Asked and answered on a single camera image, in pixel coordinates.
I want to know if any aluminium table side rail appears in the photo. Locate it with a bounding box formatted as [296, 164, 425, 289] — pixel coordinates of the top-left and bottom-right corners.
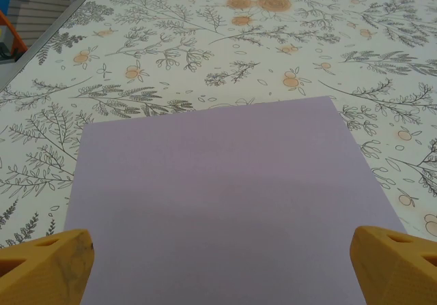
[0, 0, 113, 94]

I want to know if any purple paper sheet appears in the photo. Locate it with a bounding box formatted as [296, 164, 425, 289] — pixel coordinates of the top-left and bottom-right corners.
[66, 96, 409, 305]

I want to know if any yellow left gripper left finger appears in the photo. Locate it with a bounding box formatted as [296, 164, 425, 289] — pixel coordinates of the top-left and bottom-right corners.
[0, 229, 95, 305]

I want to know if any floral print tablecloth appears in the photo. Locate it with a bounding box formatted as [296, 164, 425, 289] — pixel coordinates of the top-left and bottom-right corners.
[0, 0, 437, 305]

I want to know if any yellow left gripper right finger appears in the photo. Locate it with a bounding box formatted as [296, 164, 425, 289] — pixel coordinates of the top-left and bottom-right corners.
[349, 225, 437, 305]

